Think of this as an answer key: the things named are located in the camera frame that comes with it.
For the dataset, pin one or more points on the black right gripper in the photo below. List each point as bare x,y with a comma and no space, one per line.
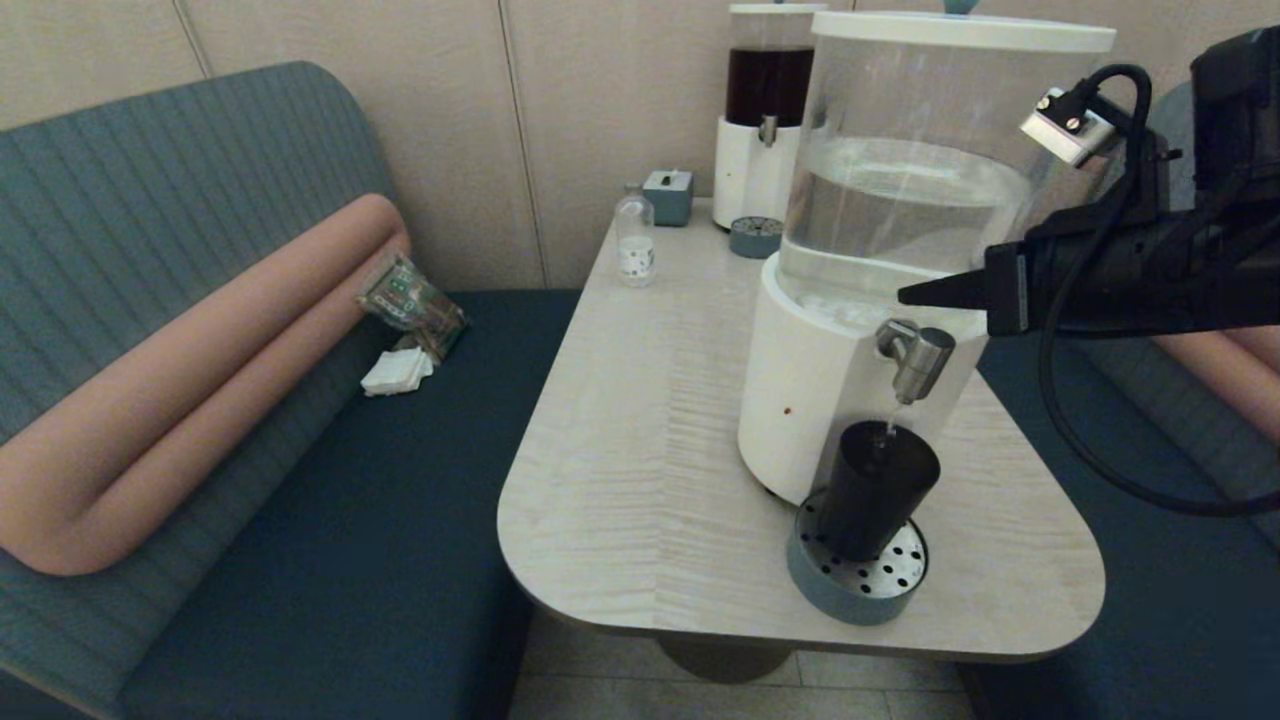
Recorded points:
1150,280

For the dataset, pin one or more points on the large silver metal tap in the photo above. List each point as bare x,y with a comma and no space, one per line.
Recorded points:
918,355

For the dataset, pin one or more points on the black plastic cup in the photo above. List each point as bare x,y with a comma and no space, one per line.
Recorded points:
875,490

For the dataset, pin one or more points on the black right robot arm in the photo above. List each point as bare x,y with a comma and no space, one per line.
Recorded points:
1240,100

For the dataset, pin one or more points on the clear water dispenser white base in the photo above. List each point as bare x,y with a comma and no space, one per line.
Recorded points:
820,380

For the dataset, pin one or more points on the small blue drip tray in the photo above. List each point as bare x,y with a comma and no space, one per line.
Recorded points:
757,238

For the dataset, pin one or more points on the dark drink dispenser white base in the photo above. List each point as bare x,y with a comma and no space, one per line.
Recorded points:
750,170

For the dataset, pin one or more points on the small silver metal tap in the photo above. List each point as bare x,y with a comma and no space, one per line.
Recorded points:
768,130

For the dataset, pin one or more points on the large white dispenser lid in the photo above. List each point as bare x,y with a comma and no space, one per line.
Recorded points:
960,33

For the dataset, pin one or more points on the small blue box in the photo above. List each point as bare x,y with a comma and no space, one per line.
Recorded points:
668,198

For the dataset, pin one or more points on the large blue drip tray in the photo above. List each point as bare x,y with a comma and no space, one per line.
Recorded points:
860,595

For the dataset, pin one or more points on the clear plastic bottle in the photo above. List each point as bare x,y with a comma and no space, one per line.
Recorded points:
634,245

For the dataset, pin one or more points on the small white dispenser lid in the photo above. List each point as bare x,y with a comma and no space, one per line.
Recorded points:
770,8

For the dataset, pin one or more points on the teal upholstered bench sofa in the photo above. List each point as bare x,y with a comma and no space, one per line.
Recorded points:
1180,600
150,180

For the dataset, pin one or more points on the clear snack packet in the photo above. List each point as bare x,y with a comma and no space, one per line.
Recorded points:
410,300

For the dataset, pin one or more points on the white paper napkins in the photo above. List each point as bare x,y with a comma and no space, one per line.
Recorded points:
395,372

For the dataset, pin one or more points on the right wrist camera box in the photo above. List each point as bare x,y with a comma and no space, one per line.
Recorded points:
1065,130

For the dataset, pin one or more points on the dark table pedestal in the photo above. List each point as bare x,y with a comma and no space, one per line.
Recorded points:
725,662

